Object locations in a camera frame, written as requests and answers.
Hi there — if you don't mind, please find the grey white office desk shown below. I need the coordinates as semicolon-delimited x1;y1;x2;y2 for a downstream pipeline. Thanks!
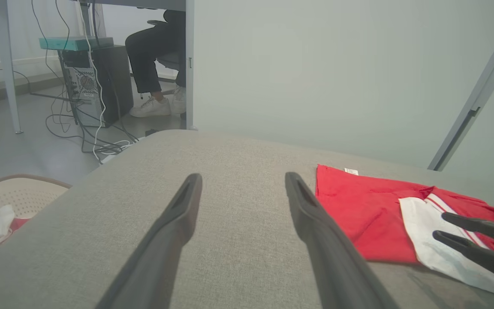
0;0;186;134

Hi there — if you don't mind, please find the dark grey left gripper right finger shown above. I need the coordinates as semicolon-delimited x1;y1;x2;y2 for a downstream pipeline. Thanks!
284;172;400;309

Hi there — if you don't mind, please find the red white striped jersey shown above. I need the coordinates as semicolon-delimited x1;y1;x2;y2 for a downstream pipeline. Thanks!
315;164;494;305

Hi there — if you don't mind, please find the wide white partition panel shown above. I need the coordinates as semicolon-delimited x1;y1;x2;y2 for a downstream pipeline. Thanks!
193;0;494;169

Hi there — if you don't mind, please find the beige laundry basket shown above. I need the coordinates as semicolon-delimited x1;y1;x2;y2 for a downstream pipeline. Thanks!
0;173;72;258

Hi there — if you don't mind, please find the white sneaker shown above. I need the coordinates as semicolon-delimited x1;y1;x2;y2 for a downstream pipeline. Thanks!
170;86;186;115
129;96;172;118

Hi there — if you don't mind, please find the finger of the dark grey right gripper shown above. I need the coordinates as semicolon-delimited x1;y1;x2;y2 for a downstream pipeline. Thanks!
432;230;494;289
441;212;494;251

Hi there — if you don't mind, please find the black computer tower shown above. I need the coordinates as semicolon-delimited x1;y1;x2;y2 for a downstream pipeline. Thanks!
58;45;134;128

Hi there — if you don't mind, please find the grey office chair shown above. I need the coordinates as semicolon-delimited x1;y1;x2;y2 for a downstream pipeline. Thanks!
147;19;186;71

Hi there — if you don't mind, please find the person in black trousers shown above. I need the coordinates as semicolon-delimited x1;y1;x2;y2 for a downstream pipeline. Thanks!
125;9;186;96

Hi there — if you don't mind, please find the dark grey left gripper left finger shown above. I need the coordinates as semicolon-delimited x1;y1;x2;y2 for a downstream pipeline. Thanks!
95;173;204;309

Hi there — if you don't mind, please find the teal flat box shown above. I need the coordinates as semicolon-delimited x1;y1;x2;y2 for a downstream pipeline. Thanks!
39;36;114;52

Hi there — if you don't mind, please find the light grey partition post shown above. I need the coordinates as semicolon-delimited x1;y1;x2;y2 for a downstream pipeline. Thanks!
428;0;494;171
185;0;197;130

